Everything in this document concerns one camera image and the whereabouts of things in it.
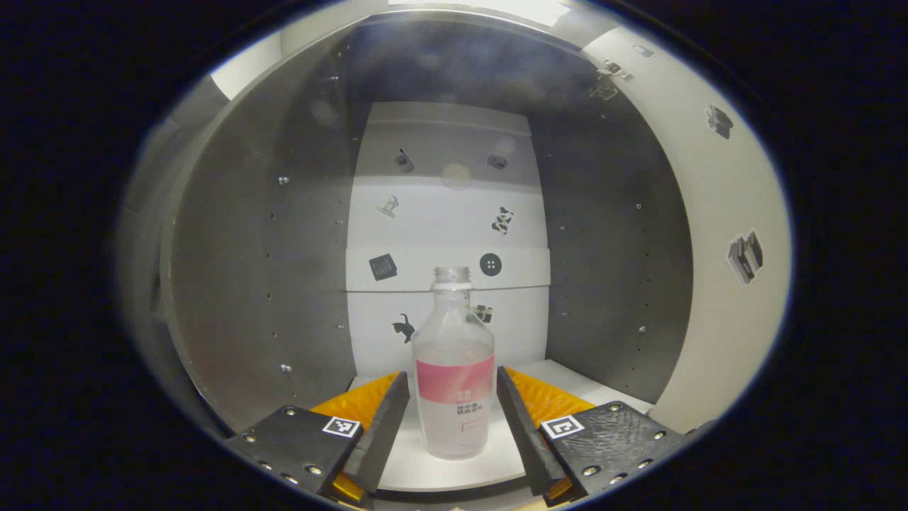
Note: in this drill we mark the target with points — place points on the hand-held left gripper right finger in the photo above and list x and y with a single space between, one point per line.
521 433

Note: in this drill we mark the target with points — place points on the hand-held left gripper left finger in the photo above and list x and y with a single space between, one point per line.
386 433

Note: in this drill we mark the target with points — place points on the clear bottle with pink label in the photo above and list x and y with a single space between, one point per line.
454 355

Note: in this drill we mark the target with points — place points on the metal door hinge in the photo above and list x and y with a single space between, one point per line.
606 78

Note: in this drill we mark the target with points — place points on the large ceiling light panel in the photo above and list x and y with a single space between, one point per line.
496 7

